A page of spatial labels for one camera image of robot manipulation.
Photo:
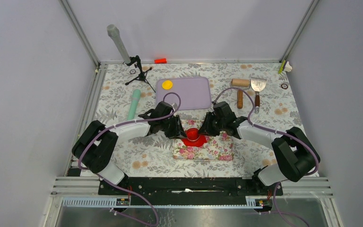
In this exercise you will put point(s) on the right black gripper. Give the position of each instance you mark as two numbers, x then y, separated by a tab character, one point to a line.
206	128

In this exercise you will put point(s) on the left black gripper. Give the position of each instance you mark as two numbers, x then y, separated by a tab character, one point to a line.
178	132

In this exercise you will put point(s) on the clear round cutter cup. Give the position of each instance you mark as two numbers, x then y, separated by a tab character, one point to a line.
192	134

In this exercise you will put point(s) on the red dough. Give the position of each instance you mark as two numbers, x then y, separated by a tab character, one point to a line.
197	141

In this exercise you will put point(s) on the floral tray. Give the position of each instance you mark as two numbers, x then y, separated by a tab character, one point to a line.
219	148

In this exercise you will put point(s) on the wooden dough roller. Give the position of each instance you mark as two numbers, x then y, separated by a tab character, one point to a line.
244	83

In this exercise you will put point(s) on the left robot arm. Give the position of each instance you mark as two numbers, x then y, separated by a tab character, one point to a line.
95	146

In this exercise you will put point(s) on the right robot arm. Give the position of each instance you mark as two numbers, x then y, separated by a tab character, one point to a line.
295	155

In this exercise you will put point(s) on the yellow dough disc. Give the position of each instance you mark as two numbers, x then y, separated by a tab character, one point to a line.
167	85

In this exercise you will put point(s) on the metal dough scraper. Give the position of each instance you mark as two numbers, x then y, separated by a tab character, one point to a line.
257	85

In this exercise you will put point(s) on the purple tray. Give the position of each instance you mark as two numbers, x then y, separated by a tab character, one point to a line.
189	93

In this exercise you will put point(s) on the mint green rolling pin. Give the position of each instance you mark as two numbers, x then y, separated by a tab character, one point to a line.
135	98

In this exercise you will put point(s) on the black mini tripod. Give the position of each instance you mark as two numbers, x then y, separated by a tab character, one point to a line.
142	76

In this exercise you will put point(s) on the orange red block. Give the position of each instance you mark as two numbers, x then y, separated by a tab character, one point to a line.
160	61

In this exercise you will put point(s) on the white green clip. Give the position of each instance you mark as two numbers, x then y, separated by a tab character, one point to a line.
285	67

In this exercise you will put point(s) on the grey microphone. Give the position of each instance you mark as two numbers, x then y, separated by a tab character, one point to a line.
114	34

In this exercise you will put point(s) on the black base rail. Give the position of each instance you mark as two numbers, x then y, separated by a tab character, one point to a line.
179	191

